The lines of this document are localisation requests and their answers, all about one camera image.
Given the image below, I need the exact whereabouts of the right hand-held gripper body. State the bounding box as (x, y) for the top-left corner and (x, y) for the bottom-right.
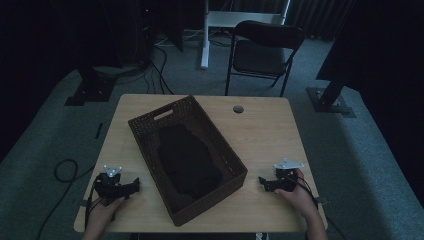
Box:
(269, 157), (305, 193)

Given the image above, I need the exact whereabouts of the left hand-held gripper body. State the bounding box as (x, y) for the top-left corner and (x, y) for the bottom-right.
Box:
(94, 164), (134, 207)

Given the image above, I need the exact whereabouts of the person's right hand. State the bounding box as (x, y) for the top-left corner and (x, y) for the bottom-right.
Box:
(274, 168), (318, 219)

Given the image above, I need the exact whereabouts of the person's left hand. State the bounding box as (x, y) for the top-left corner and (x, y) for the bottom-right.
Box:
(87, 195), (129, 236)

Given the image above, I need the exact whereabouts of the brown wicker basket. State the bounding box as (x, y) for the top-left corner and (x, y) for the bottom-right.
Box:
(127, 94), (249, 228)

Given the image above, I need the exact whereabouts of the dark cloth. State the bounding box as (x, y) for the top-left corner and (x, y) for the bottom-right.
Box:
(156, 123), (224, 202)

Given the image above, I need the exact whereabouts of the black folding chair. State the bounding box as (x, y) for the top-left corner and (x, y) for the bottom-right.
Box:
(224, 19), (306, 98)

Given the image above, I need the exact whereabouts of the dark curtain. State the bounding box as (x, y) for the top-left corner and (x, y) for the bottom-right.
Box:
(285, 0), (355, 42)

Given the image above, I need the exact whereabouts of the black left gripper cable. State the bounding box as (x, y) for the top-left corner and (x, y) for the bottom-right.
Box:
(84, 175), (102, 231)

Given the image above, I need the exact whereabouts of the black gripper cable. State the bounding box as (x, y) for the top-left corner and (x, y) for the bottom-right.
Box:
(288, 174), (320, 208)
(84, 175), (102, 231)

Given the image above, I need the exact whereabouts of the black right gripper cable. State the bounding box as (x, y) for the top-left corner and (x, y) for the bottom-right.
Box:
(288, 174), (320, 208)

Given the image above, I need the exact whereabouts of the black floor cable loop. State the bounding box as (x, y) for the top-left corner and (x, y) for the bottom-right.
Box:
(35, 158), (96, 240)

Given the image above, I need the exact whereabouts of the black stand with base plate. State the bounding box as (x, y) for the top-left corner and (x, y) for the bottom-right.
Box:
(306, 19), (357, 119)
(64, 65), (118, 107)

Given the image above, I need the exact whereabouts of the bundle of black floor cables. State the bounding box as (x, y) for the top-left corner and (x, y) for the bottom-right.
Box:
(116, 43), (175, 96)

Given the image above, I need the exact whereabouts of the white desk frame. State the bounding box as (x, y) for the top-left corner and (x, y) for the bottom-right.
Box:
(199, 0), (292, 71)

